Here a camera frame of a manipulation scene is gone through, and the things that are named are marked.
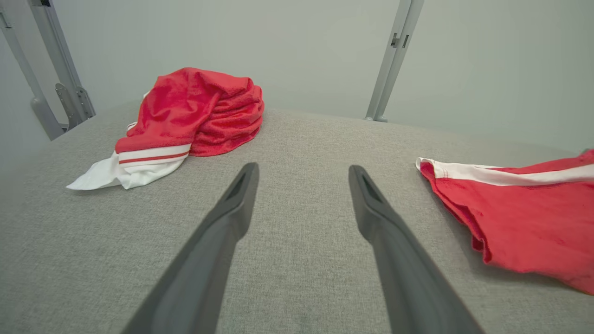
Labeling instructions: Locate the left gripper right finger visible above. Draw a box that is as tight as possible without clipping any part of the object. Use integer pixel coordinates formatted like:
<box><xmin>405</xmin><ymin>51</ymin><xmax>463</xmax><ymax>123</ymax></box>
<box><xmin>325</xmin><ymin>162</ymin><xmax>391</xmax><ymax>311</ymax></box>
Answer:
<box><xmin>348</xmin><ymin>165</ymin><xmax>485</xmax><ymax>334</ymax></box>

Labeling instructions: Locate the grey double partition post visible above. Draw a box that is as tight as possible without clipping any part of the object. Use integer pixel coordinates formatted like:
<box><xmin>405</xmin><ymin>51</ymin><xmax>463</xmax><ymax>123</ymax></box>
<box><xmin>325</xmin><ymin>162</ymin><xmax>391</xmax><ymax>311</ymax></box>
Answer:
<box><xmin>365</xmin><ymin>0</ymin><xmax>425</xmax><ymax>123</ymax></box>

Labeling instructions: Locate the red shorts white stripe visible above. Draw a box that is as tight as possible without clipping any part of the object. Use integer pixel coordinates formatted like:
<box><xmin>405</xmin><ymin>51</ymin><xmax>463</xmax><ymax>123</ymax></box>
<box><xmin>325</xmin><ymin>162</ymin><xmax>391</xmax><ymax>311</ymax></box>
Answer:
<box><xmin>415</xmin><ymin>148</ymin><xmax>594</xmax><ymax>296</ymax></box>

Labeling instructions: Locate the grey rounded metal post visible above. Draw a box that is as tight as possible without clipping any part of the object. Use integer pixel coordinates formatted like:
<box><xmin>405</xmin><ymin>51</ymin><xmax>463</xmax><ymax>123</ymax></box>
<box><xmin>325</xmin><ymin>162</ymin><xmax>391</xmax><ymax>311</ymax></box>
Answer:
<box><xmin>0</xmin><ymin>9</ymin><xmax>65</xmax><ymax>141</ymax></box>

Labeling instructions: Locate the grey metal frame bracket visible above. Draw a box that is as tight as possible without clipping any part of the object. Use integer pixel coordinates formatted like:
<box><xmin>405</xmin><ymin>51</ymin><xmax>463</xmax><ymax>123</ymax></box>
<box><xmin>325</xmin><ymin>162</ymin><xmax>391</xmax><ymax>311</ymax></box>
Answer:
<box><xmin>28</xmin><ymin>0</ymin><xmax>96</xmax><ymax>131</ymax></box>

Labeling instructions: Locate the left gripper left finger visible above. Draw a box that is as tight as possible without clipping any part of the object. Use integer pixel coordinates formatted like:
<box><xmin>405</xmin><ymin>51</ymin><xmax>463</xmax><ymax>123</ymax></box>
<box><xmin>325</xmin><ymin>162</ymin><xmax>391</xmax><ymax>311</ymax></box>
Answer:
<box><xmin>122</xmin><ymin>162</ymin><xmax>259</xmax><ymax>334</ymax></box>

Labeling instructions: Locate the red white jersey shirt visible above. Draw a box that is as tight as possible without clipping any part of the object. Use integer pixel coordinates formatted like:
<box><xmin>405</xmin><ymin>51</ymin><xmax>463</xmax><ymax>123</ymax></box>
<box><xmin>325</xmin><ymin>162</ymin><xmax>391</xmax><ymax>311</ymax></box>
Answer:
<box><xmin>66</xmin><ymin>67</ymin><xmax>265</xmax><ymax>191</ymax></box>

